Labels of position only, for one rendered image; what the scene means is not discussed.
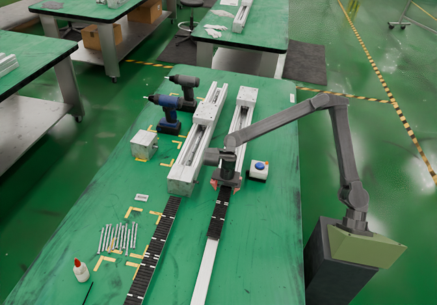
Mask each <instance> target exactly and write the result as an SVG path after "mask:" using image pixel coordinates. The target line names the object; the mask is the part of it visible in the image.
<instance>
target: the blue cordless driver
mask: <svg viewBox="0 0 437 305"><path fill-rule="evenodd" d="M144 98H147V99H148V101H150V102H152V103H154V105H160V106H162V108H163V112H165V117H162V118H161V119H160V121H159V122H158V124H157V126H156V130H157V132H158V133H162V134H167V135H174V136H178V134H179V132H180V130H181V122H179V120H178V119H176V118H177V114H176V109H177V108H179V109H180V108H182V105H183V99H182V98H180V97H177V96H169V95H165V94H155V95H149V96H148V97H144Z"/></svg>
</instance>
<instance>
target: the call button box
mask: <svg viewBox="0 0 437 305"><path fill-rule="evenodd" d="M257 162H261V163H263V164H264V168H263V169H258V168H256V163H257ZM268 167H269V164H267V165H266V164H265V162H262V161H255V160H252V162H251V166H250V170H246V174H249V177H248V180H251V181H257V182H261V183H265V182H266V179H267V174H268Z"/></svg>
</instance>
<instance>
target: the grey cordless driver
mask: <svg viewBox="0 0 437 305"><path fill-rule="evenodd" d="M165 78H167V79H169V81H172V82H173V83H174V84H175V85H178V84H179V85H181V89H182V90H183V95H184V96H181V98H182V99H183V105H182V108H180V109H179V108H177V109H176V110H177V111H183V112H188V113H195V111H196V108H197V101H196V100H195V98H194V90H193V87H194V88H195V87H196V88H198V87H199V84H200V79H199V77H194V76H189V75H179V74H176V75H170V76H169V77H165Z"/></svg>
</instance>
